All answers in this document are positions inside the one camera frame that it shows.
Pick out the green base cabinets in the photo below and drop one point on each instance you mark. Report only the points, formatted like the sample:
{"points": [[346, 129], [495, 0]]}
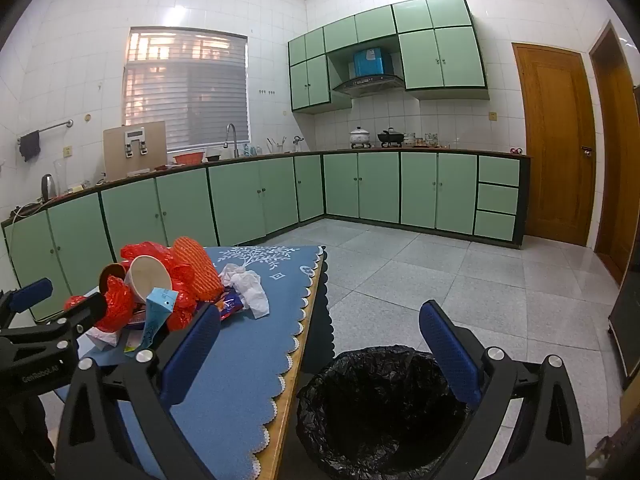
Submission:
{"points": [[380, 185]]}

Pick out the wooden cutting board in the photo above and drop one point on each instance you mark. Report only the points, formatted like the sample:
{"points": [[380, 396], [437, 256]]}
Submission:
{"points": [[112, 157]]}

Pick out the orange mesh sponge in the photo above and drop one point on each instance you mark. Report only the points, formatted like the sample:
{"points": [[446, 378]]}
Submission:
{"points": [[197, 270]]}

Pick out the metal faucet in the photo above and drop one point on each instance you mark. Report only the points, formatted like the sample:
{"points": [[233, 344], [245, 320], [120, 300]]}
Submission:
{"points": [[231, 135]]}

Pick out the steel electric kettle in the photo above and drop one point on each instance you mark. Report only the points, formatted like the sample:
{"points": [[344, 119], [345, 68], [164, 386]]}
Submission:
{"points": [[48, 187]]}

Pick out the dark towel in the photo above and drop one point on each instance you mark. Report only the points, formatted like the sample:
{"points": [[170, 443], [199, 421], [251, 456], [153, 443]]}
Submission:
{"points": [[30, 145]]}

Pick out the metal towel bar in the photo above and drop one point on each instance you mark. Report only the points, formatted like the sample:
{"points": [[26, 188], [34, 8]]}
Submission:
{"points": [[50, 128]]}

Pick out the trash bin with black bag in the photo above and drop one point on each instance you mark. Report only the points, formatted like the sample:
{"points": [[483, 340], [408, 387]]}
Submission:
{"points": [[380, 410]]}

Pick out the blue scalloped tablecloth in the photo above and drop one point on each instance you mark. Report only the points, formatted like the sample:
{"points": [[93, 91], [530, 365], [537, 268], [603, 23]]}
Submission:
{"points": [[240, 360]]}

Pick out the wooden table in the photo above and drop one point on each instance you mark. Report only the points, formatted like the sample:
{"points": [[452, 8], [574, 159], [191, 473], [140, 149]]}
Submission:
{"points": [[295, 360]]}

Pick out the white red wrapper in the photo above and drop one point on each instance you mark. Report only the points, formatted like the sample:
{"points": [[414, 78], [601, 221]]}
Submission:
{"points": [[102, 336]]}

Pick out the red plastic bag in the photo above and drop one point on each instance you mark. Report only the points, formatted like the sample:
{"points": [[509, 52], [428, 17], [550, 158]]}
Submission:
{"points": [[117, 305]]}

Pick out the utensil holder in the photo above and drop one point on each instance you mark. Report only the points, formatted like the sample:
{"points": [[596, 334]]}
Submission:
{"points": [[276, 147]]}

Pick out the row of jars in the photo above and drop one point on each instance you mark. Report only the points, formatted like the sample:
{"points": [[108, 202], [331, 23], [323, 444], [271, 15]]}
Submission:
{"points": [[425, 140]]}

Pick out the light blue carton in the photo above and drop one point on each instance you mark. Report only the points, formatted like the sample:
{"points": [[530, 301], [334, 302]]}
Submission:
{"points": [[157, 310]]}

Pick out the dark glass cabinet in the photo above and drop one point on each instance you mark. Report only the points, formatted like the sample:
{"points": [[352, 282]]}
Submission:
{"points": [[627, 325]]}

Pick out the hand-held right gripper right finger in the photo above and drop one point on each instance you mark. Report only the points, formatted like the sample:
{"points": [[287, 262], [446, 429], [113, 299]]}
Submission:
{"points": [[450, 350]]}

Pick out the black wok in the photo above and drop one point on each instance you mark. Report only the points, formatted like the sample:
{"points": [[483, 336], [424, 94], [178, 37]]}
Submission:
{"points": [[390, 136]]}

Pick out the green wall cabinets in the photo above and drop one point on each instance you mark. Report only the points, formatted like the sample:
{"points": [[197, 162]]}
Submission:
{"points": [[440, 57]]}

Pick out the brown paper cup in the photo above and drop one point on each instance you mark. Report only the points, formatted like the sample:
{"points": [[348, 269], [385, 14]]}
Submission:
{"points": [[110, 275]]}

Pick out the blue box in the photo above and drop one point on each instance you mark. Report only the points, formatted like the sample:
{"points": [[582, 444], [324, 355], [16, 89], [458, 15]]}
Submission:
{"points": [[371, 62]]}

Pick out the window with blinds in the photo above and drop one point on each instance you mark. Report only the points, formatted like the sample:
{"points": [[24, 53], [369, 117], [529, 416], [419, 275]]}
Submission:
{"points": [[200, 90]]}

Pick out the red basin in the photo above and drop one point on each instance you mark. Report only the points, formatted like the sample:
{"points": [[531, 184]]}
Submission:
{"points": [[189, 158]]}

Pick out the white cooking pot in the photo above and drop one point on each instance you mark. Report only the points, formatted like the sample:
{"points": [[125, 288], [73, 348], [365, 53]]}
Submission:
{"points": [[360, 136]]}

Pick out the white tissue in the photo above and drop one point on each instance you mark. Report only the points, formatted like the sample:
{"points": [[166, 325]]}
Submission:
{"points": [[250, 290]]}

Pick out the plain wooden door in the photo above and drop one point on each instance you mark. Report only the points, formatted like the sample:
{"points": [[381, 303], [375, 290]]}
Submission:
{"points": [[617, 160]]}

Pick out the blue snack packet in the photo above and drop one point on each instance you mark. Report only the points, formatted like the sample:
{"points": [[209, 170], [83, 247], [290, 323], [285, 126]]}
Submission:
{"points": [[231, 306]]}

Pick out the white rack on board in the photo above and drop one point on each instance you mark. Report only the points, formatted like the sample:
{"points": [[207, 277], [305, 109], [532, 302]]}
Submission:
{"points": [[135, 135]]}

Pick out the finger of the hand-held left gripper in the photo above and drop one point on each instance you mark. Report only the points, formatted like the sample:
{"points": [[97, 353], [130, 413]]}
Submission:
{"points": [[85, 312], [31, 293]]}

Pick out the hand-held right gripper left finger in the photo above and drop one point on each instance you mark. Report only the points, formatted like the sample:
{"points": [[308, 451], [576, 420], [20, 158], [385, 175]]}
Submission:
{"points": [[192, 355]]}

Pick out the range hood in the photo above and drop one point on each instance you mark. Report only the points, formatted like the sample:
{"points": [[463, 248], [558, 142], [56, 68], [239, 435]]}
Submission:
{"points": [[367, 85]]}

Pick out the white paper cup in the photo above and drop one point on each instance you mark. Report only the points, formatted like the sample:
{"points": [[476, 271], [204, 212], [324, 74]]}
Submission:
{"points": [[147, 277]]}

